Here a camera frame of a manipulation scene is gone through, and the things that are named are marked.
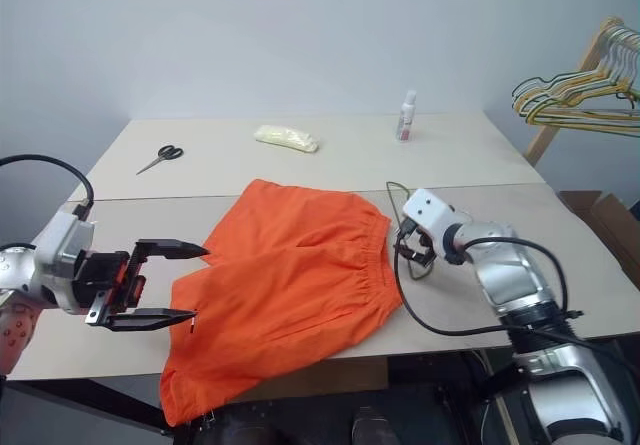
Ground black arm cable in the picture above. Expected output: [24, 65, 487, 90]
[0, 153, 97, 219]
[393, 218, 640, 369]

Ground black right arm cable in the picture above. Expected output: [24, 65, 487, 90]
[393, 218, 640, 369]

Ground white wire hanger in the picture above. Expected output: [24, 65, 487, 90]
[597, 27, 640, 99]

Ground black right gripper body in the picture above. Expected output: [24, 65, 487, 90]
[397, 219, 440, 257]

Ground green wire hanger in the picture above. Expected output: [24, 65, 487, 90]
[511, 67, 640, 131]

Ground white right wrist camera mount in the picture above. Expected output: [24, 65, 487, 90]
[401, 188, 472, 247]

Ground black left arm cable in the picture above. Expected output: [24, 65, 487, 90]
[0, 153, 97, 219]

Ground orange shorts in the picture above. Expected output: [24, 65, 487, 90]
[158, 178, 404, 429]

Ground white bottle with red label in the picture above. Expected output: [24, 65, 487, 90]
[395, 89, 419, 144]

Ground wooden hanger rack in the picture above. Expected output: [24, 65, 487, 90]
[523, 15, 640, 169]

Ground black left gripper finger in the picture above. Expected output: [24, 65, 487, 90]
[83, 292, 200, 334]
[127, 237, 210, 279]

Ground black handled scissors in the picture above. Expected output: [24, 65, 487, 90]
[135, 144, 186, 177]

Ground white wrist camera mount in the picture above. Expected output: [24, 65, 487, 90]
[401, 188, 472, 247]
[30, 208, 97, 315]

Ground brown cardboard box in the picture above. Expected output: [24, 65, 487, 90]
[556, 189, 640, 290]

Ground black table frame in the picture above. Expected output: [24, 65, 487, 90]
[2, 347, 514, 445]

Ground yellow wire hanger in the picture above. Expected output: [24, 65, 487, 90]
[516, 77, 640, 129]

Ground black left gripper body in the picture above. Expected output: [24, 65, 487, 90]
[73, 249, 147, 318]

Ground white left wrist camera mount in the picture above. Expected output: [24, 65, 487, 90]
[30, 208, 97, 315]

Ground pale yellow plastic bag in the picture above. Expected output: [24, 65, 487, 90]
[252, 123, 322, 155]

